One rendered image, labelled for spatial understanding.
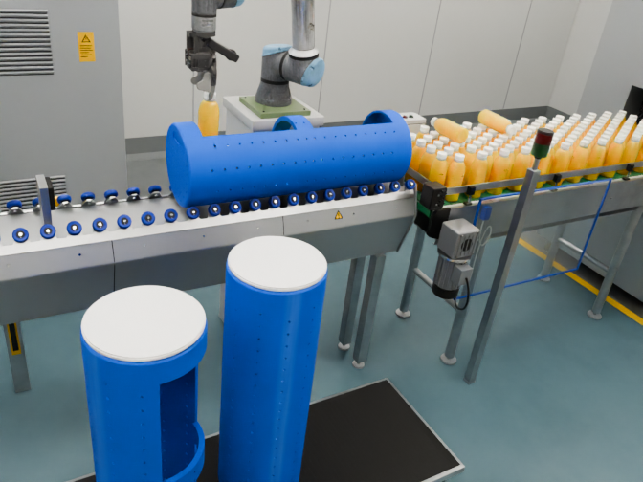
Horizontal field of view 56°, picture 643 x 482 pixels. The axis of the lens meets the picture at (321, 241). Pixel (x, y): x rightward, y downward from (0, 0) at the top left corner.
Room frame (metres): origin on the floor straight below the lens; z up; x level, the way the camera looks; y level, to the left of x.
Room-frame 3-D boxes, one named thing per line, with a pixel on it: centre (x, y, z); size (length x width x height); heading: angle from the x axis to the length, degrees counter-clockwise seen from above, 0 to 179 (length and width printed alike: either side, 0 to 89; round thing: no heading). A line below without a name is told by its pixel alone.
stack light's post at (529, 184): (2.24, -0.79, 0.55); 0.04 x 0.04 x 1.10; 32
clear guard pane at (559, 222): (2.45, -0.95, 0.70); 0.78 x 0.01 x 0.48; 122
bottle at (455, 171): (2.31, -0.51, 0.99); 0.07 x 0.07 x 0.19
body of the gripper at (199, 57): (1.91, 0.45, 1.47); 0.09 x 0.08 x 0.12; 121
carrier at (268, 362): (1.44, 0.11, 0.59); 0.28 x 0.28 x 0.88
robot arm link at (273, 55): (2.45, 0.27, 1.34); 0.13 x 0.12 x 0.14; 59
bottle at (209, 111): (1.92, 0.42, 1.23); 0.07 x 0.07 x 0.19
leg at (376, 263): (2.25, -0.25, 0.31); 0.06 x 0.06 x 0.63; 32
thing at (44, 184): (1.65, 0.86, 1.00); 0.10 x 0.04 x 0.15; 32
